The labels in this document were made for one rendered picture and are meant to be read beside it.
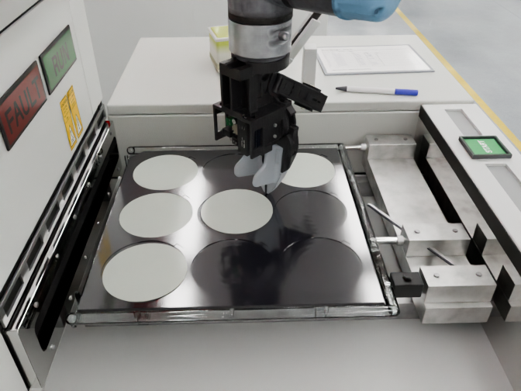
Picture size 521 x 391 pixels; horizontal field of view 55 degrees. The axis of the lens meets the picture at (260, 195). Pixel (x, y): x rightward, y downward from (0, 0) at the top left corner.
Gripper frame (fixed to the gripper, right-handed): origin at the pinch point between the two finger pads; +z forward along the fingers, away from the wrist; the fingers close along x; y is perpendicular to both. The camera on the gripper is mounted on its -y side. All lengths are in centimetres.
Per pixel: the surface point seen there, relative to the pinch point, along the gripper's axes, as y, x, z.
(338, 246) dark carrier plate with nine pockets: 2.6, 14.6, 1.6
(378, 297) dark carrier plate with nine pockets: 6.4, 23.4, 1.5
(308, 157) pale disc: -11.3, -2.4, 1.5
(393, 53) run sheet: -45.2, -9.3, -5.3
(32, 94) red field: 25.7, -11.5, -18.5
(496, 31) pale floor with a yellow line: -393, -116, 92
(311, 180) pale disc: -6.4, 2.4, 1.5
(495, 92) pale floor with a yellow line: -272, -62, 92
